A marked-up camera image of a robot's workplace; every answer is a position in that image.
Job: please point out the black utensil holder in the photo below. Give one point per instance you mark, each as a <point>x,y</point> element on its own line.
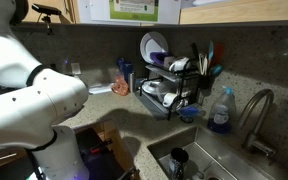
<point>205,85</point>

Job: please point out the black mug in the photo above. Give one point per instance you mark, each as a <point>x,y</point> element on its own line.
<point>178,163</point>

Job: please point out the black mounted camera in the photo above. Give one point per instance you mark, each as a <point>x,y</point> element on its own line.
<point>45,9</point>

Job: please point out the large white dinner plate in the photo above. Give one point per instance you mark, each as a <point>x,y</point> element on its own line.
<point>152,43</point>

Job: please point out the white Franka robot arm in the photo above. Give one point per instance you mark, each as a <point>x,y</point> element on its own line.
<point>17,100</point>

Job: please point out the blue measuring jug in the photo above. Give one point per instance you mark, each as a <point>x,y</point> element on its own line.
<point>119,63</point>

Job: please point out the blue water bottle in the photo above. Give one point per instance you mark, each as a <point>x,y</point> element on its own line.
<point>128,71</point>

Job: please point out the white wall outlet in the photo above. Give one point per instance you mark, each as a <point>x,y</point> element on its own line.
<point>76,68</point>

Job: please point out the stainless steel sink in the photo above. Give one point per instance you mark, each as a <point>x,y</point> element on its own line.
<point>224,156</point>

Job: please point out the black spatula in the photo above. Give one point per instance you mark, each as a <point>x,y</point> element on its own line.
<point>195,50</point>

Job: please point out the black red bar clamp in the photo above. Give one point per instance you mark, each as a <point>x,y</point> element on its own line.
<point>130,173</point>
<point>100,146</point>

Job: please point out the brushed steel faucet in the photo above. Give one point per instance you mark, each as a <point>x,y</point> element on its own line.
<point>257,116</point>

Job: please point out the white mug dark print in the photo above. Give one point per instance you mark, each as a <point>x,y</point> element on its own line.
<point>180,64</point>

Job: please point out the black two-tier dish rack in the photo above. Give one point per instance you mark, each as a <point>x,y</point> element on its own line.
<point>184,83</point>

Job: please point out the wooden upper cabinet frame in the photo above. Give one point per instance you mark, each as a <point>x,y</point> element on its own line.
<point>234,15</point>

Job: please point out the green and white poster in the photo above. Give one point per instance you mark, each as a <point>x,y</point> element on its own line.
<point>134,10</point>

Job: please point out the purple bowl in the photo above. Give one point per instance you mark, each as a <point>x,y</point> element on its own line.
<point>157,57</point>

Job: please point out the white paper sheet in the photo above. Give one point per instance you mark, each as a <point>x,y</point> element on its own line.
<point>100,88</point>

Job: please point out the small white cup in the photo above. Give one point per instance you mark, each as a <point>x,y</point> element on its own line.
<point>168,61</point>

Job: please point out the red spatula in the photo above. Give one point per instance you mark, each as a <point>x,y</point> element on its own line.
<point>218,53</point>

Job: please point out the orange plastic bag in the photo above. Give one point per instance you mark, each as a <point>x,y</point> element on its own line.
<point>120,86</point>

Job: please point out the blue scoop utensil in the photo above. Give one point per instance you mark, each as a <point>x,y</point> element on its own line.
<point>216,70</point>

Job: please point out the blue spatula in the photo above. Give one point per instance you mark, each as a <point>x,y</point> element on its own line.
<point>210,50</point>

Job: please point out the stainless steel tumbler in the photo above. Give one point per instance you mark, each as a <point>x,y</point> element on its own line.
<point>132,81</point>

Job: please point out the wooden base cabinet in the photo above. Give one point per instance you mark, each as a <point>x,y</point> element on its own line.
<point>112,136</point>

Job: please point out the blue dish soap bottle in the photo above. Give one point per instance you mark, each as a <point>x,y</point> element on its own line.
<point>190,111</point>
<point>221,113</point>

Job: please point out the plain metal spoon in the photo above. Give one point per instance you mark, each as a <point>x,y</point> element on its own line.
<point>199,175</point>

